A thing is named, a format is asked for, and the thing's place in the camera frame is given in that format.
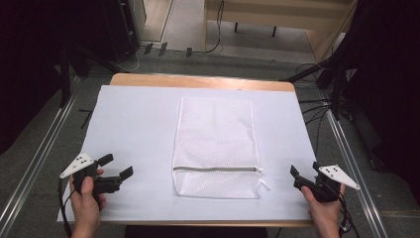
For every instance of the white table cover sheet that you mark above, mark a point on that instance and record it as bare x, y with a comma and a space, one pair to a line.
132, 132

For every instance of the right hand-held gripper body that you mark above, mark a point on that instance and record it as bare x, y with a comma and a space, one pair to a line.
327, 188

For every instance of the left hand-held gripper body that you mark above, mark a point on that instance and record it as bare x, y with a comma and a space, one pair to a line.
78, 163

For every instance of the black cabinet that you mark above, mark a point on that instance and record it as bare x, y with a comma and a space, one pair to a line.
119, 29

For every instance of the light wooden bench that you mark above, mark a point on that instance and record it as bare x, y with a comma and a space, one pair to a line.
274, 15

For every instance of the person's right hand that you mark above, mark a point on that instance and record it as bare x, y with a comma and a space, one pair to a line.
323, 214

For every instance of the white mesh laundry bag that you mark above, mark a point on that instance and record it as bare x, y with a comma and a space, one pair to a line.
216, 145

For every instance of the person's left hand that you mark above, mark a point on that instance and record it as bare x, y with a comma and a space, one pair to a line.
85, 206

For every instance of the metal floor rail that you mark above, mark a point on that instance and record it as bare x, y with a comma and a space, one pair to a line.
36, 158
355, 172

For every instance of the dark curtain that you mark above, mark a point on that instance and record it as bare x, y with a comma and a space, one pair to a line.
386, 82
26, 66

